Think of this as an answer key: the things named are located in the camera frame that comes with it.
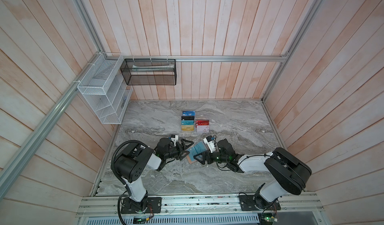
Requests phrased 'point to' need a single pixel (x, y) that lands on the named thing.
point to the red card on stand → (202, 122)
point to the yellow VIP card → (187, 127)
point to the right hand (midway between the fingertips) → (198, 155)
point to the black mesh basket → (149, 71)
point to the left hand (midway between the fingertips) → (192, 149)
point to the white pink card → (202, 128)
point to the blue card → (188, 113)
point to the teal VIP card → (189, 122)
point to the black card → (187, 118)
